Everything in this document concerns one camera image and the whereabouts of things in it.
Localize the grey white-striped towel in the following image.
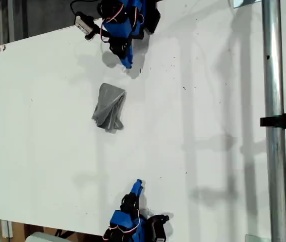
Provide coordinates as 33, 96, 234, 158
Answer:
91, 83, 128, 132

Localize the white plastic box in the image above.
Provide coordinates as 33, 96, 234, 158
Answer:
26, 231, 69, 242

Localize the brown cardboard box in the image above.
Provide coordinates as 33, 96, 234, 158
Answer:
9, 221, 104, 242

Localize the white table leg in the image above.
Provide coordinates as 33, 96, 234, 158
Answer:
1, 219, 14, 239

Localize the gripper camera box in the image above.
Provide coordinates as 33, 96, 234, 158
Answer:
75, 12, 95, 40
147, 214, 170, 242

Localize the camera black cable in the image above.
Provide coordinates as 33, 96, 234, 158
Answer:
70, 0, 100, 16

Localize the steel post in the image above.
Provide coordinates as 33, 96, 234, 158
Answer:
261, 0, 286, 242

